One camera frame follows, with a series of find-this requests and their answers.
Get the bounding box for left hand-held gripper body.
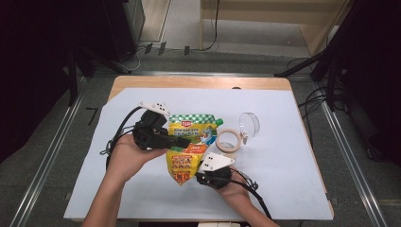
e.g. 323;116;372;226
131;101;178;151

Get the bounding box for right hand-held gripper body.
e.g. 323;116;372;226
198;151;236;190

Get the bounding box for yellow green spout pouch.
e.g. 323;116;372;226
166;113;224;186

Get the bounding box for clear jar with hinged lid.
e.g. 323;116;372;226
216;112;261;159

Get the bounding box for person's right hand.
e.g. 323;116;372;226
217;172;253;203

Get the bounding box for person's left hand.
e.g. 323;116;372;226
106;134;170;184

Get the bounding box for white object at table edge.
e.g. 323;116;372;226
198;221;244;227

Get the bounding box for wooden table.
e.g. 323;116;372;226
63;75;335;223

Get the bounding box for black metal stand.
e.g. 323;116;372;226
64;46;131;107

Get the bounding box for dark cabinet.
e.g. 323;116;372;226
103;0;146;62

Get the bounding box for black curtain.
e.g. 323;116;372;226
330;0;401;165
0;0;112;165

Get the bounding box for light wooden shelf unit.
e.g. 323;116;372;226
199;0;354;58

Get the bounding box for black tripod stand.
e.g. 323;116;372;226
273;0;360;112

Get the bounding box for right hand-held gripper black cable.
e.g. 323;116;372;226
231;166;273;220

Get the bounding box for white floor cable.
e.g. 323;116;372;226
126;46;143;72

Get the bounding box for metal floor rail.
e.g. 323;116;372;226
9;94;86;227
315;84;389;227

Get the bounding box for black floor cables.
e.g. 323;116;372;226
297;86;329;140

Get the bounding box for thin black hanging cable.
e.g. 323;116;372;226
201;0;221;52

